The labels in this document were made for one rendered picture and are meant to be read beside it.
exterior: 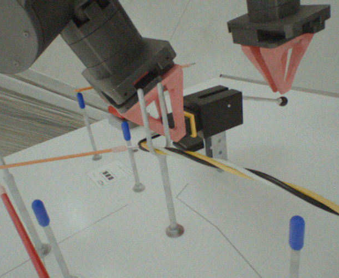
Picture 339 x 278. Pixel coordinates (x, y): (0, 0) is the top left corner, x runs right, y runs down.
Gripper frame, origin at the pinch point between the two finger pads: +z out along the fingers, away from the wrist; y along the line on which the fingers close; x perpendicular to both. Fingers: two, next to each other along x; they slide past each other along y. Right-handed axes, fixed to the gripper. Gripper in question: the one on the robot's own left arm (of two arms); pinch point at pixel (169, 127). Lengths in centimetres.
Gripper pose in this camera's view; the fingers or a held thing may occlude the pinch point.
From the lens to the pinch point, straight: 32.8
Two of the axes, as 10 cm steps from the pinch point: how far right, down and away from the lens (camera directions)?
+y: 4.6, 3.3, -8.2
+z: 5.0, 6.7, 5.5
